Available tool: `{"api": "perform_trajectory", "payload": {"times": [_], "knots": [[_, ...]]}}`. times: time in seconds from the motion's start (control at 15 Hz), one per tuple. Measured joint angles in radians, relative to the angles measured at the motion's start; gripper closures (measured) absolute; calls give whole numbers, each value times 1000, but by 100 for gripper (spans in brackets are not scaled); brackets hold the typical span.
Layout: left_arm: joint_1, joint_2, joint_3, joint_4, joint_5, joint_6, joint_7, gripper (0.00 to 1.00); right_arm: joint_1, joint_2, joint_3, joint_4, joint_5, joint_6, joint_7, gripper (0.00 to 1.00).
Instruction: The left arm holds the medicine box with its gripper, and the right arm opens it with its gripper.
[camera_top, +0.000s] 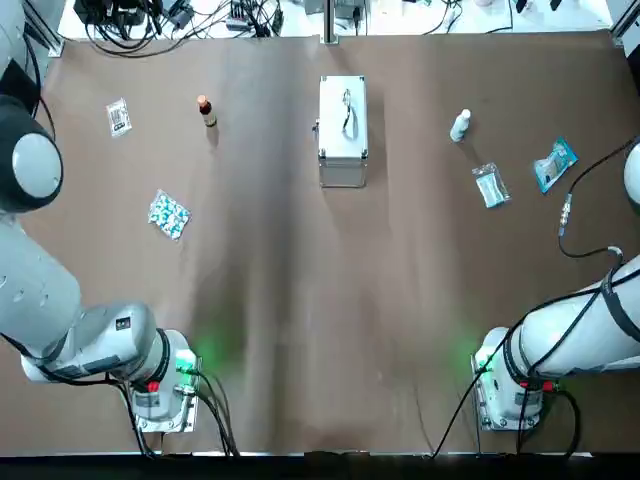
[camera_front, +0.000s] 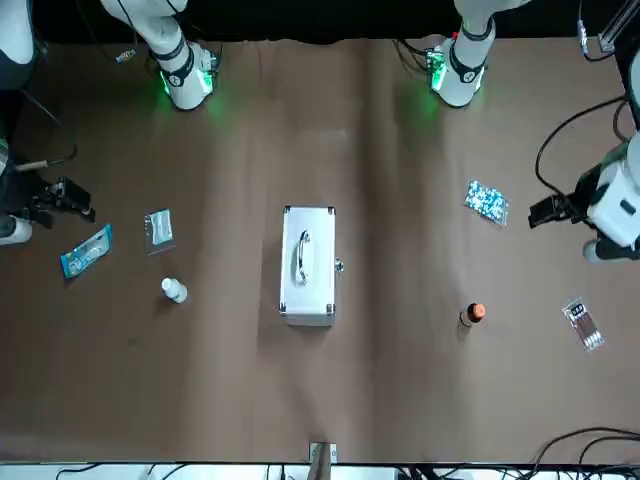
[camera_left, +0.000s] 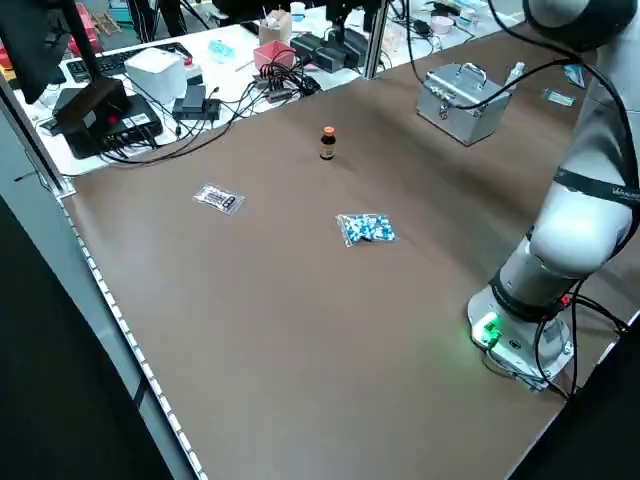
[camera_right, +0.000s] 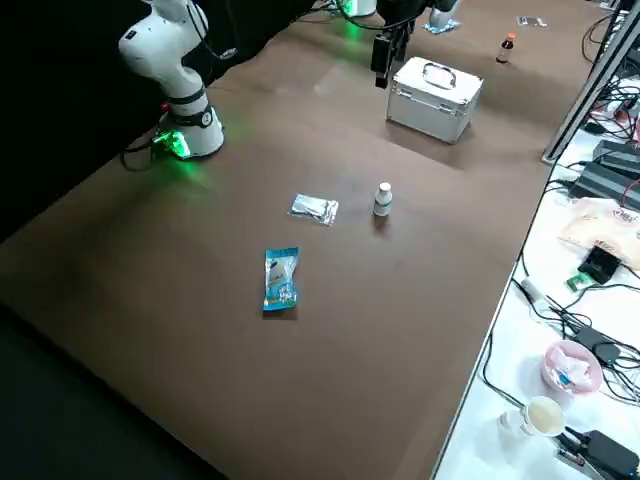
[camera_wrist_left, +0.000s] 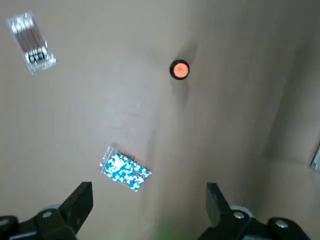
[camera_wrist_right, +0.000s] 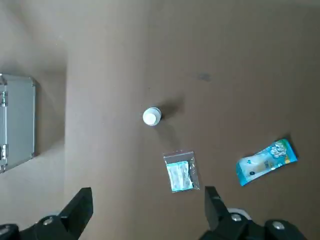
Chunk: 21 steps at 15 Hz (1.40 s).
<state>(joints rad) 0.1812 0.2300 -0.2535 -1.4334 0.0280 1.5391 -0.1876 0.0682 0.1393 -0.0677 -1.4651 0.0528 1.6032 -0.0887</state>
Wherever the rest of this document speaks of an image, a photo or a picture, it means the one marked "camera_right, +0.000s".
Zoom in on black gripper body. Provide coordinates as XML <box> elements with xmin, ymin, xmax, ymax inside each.
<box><xmin>375</xmin><ymin>0</ymin><xmax>427</xmax><ymax>31</ymax></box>

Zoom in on silver aluminium medicine case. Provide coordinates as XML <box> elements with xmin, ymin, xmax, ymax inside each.
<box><xmin>385</xmin><ymin>55</ymin><xmax>485</xmax><ymax>146</ymax></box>

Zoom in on small black module box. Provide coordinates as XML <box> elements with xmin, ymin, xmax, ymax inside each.
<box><xmin>566</xmin><ymin>244</ymin><xmax>623</xmax><ymax>294</ymax></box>

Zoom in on bag of blue white capsules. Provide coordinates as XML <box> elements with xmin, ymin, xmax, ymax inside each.
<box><xmin>423</xmin><ymin>18</ymin><xmax>461</xmax><ymax>36</ymax></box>

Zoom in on brown glass bottle orange cap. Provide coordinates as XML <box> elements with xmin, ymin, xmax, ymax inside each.
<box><xmin>495</xmin><ymin>32</ymin><xmax>518</xmax><ymax>66</ymax></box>

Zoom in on small white plastic bottle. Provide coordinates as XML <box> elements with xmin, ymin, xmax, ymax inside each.
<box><xmin>372</xmin><ymin>181</ymin><xmax>393</xmax><ymax>219</ymax></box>

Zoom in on clear zip bag white contents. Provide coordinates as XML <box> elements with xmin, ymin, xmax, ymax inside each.
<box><xmin>286</xmin><ymin>192</ymin><xmax>341</xmax><ymax>228</ymax></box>

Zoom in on black power supply brick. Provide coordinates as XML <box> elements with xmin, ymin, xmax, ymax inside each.
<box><xmin>568</xmin><ymin>138</ymin><xmax>640</xmax><ymax>202</ymax></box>

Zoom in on teal blue sealed packet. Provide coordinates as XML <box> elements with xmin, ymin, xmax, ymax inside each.
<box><xmin>262</xmin><ymin>245</ymin><xmax>301</xmax><ymax>314</ymax></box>

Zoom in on plastic bag with red print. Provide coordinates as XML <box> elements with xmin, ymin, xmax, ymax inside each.
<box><xmin>556</xmin><ymin>195</ymin><xmax>640</xmax><ymax>276</ymax></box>

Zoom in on black power adapter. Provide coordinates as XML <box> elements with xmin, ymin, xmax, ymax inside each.
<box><xmin>571</xmin><ymin>326</ymin><xmax>622</xmax><ymax>367</ymax></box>

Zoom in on pink bowl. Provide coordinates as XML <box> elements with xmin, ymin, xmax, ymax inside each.
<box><xmin>543</xmin><ymin>339</ymin><xmax>605</xmax><ymax>398</ymax></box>

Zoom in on paper cup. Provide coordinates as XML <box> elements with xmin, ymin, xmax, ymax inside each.
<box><xmin>519</xmin><ymin>395</ymin><xmax>568</xmax><ymax>440</ymax></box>

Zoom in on black desk device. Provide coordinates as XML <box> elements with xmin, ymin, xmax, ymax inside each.
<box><xmin>553</xmin><ymin>428</ymin><xmax>640</xmax><ymax>480</ymax></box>

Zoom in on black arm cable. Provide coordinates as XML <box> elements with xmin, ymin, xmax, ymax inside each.
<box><xmin>181</xmin><ymin>0</ymin><xmax>239</xmax><ymax>61</ymax></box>

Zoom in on aluminium frame post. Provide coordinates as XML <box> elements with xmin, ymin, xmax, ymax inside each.
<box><xmin>541</xmin><ymin>0</ymin><xmax>640</xmax><ymax>163</ymax></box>

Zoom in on black base cable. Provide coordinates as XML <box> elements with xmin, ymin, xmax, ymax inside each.
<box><xmin>118</xmin><ymin>126</ymin><xmax>174</xmax><ymax>174</ymax></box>

